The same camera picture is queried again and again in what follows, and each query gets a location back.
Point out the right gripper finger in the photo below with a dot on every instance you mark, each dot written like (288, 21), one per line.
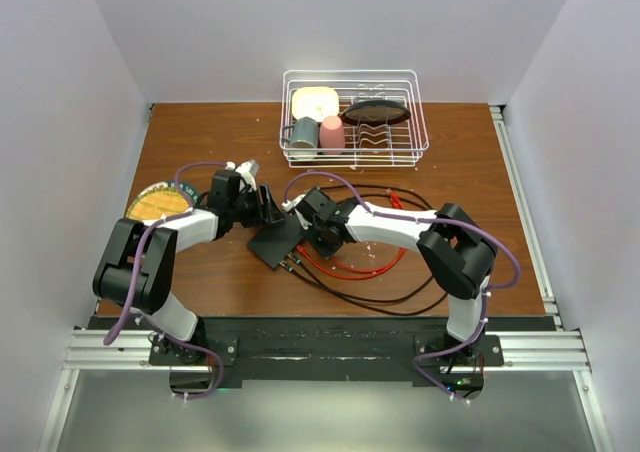
(292, 210)
(305, 235)

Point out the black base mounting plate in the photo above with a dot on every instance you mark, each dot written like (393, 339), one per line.
(361, 349)

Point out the dark brown oval bowl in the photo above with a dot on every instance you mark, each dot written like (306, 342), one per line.
(375, 112)

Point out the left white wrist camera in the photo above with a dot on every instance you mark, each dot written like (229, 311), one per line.
(247, 170)

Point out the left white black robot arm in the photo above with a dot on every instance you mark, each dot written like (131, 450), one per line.
(137, 265)

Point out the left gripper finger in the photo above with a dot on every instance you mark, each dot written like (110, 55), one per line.
(266, 199)
(271, 217)

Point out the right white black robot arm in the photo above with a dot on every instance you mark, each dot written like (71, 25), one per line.
(458, 255)

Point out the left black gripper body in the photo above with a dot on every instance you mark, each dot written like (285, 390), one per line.
(246, 208)

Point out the pink cup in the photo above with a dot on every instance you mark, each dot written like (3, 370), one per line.
(332, 135)

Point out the black network switch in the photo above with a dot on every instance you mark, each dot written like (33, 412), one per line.
(274, 242)

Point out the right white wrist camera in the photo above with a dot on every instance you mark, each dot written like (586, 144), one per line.
(294, 202)

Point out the aluminium frame rail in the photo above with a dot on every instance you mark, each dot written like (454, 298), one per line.
(337, 384)

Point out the round yellow green coaster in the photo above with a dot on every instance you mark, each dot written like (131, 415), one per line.
(161, 199)

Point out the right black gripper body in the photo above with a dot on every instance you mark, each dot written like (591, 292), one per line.
(324, 245)

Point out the cream square plate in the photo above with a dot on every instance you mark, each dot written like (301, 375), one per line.
(316, 102)

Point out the white wire dish rack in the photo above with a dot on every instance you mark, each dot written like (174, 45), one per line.
(399, 145)

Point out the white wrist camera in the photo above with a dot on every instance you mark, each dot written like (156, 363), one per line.
(247, 170)
(294, 202)

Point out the grey mug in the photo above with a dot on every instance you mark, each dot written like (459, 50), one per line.
(303, 134)

